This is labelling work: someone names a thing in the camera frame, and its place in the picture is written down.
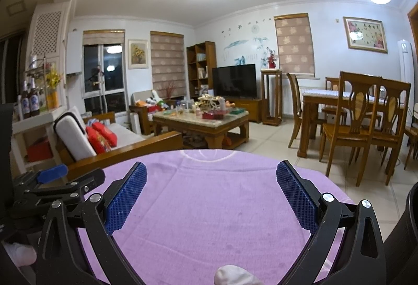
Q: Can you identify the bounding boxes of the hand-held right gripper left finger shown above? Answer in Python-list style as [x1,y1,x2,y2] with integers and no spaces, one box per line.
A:
[35,161,148,285]

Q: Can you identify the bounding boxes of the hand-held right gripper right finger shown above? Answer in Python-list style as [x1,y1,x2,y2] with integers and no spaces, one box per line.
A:
[276,159,387,285]

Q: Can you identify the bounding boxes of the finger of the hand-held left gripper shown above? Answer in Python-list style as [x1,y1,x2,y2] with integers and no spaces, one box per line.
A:
[13,168,107,217]
[13,165,69,194]

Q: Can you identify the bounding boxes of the black trash bin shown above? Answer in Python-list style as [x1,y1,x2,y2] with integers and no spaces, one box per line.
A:
[382,181,418,285]

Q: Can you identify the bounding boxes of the person's left hand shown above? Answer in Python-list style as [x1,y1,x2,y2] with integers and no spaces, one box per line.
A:
[0,242,37,268]

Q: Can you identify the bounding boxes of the person's right hand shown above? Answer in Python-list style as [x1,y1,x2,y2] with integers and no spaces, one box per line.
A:
[214,265,271,285]

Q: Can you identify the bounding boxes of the red box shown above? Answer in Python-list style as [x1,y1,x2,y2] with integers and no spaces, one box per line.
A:
[27,138,53,162]

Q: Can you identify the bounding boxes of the red cushion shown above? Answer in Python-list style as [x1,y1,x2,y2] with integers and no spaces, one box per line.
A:
[85,126,112,155]
[92,122,117,147]

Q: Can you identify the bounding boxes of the white side counter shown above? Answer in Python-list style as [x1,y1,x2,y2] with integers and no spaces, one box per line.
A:
[11,105,66,175]

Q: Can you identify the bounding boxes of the white black-trimmed back cushion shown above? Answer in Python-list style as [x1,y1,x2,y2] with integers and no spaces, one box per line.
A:
[53,105,97,162]

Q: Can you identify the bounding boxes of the wooden sofa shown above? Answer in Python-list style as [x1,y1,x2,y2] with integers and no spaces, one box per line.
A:
[46,105,184,181]

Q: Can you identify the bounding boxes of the brown beer bottle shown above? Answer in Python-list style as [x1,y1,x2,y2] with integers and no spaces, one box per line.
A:
[20,79,31,119]
[29,78,40,116]

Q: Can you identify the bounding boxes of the purple tablecloth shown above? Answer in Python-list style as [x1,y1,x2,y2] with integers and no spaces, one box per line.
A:
[77,148,351,285]

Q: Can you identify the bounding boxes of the yellow flowers in vase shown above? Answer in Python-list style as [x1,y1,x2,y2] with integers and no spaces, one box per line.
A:
[45,65,62,109]

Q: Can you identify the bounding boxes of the wooden armchair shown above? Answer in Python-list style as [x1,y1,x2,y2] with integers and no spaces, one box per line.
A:
[129,89,167,135]

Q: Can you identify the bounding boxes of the wooden dining table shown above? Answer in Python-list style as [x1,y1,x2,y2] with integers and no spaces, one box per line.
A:
[297,89,409,158]

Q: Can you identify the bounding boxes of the wooden coffee table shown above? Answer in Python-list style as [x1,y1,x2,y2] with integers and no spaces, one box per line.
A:
[152,109,249,150]

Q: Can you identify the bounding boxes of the wooden television stand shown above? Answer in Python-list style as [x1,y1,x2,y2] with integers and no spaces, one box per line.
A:
[229,97,263,124]

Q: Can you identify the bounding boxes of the glass balcony door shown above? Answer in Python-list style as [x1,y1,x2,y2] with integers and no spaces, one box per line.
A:
[83,44,127,114]

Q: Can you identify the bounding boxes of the red tray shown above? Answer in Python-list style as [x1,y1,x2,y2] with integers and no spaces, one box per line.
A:
[202,110,228,120]

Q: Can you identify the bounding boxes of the wooden ornament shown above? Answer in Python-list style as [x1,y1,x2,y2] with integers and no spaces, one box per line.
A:
[198,94,226,111]

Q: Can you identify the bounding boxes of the tall wooden plant stand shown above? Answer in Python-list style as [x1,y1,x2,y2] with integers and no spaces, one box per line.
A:
[260,69,283,126]

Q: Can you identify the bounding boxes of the white lattice cabinet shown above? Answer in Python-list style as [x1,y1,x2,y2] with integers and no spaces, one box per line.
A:
[29,1,71,77]

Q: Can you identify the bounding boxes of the black television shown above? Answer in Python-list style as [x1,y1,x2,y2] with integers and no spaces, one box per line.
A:
[212,64,257,99]

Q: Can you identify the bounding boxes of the framed sunflower painting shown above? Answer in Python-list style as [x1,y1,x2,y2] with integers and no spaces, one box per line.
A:
[128,40,149,69]

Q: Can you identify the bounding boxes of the beige patterned roller blind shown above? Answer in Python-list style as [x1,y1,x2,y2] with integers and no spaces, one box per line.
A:
[274,13,317,77]
[150,31,185,99]

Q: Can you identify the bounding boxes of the red vase with plant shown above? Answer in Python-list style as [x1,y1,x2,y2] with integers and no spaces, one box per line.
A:
[265,47,277,69]

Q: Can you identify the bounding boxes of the short beige window blind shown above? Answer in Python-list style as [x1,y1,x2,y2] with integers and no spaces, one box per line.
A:
[83,29,126,46]

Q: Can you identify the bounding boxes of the wooden bookshelf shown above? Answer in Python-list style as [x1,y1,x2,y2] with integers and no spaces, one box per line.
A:
[186,41,217,98]

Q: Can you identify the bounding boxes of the white standing air conditioner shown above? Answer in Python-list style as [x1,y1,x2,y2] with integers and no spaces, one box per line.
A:
[397,40,414,83]

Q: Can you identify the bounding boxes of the framed flower picture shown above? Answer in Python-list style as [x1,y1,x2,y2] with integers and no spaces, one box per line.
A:
[343,16,388,54]

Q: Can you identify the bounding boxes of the metal wire rack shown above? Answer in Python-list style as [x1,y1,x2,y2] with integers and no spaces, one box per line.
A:
[26,55,54,80]

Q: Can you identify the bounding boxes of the white wall box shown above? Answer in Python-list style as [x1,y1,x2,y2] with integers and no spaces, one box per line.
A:
[65,31,83,75]

